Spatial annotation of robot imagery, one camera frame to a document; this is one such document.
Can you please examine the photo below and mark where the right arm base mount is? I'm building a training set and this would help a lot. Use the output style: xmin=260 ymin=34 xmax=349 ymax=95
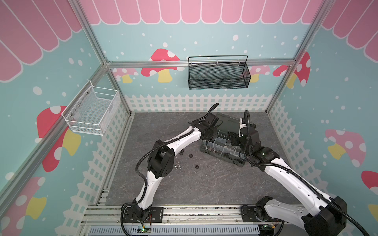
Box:
xmin=240 ymin=205 xmax=281 ymax=224

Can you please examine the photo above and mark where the black wire mesh basket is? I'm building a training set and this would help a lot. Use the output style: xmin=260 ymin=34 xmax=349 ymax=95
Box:
xmin=188 ymin=55 xmax=252 ymax=90

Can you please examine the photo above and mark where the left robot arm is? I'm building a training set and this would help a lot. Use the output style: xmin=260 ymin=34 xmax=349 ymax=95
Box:
xmin=121 ymin=103 xmax=219 ymax=222

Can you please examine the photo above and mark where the aluminium rail frame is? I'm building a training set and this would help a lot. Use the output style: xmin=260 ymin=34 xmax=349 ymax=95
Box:
xmin=77 ymin=205 xmax=303 ymax=236

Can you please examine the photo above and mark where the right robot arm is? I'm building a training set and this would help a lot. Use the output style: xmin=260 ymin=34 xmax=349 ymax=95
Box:
xmin=234 ymin=111 xmax=368 ymax=236

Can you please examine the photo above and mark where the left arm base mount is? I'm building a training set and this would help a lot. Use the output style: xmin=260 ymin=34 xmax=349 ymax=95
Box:
xmin=123 ymin=205 xmax=164 ymax=223

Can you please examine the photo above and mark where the white wire mesh basket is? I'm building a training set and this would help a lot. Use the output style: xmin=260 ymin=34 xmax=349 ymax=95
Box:
xmin=62 ymin=81 xmax=121 ymax=136

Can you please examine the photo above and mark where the green compartment organizer box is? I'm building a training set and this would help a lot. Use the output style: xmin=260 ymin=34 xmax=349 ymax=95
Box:
xmin=200 ymin=113 xmax=246 ymax=167

